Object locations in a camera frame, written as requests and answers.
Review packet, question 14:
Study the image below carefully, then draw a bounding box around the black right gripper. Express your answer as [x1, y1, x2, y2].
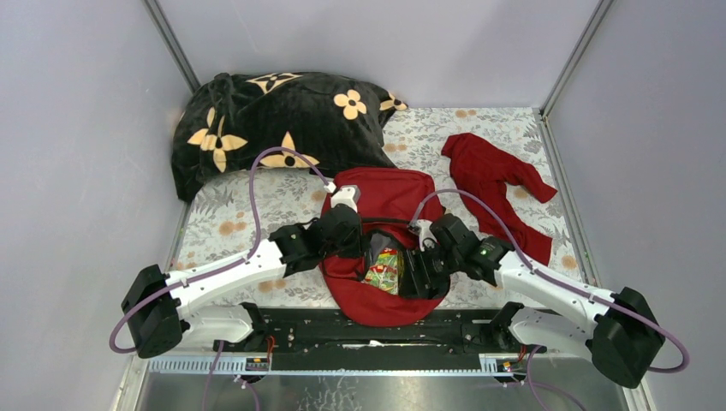
[397, 243, 461, 298]

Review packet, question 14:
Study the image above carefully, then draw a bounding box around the red treehouse book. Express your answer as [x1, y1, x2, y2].
[362, 247, 404, 295]

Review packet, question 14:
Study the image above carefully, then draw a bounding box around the red student backpack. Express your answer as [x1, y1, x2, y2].
[320, 167, 448, 327]

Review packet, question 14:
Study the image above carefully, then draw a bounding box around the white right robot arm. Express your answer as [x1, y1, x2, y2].
[408, 214, 664, 389]

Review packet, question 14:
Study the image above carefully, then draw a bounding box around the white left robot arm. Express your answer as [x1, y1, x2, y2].
[122, 185, 363, 359]

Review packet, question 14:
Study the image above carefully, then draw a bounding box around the floral table mat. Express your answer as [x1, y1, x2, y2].
[175, 108, 586, 308]

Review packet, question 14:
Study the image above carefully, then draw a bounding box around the black floral blanket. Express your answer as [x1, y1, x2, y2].
[170, 72, 408, 203]

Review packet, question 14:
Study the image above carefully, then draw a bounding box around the red cloth garment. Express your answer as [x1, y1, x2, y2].
[441, 133, 557, 265]

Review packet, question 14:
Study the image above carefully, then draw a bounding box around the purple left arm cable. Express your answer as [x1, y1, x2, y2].
[109, 146, 336, 411]

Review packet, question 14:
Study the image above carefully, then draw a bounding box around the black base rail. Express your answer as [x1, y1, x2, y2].
[213, 308, 532, 375]

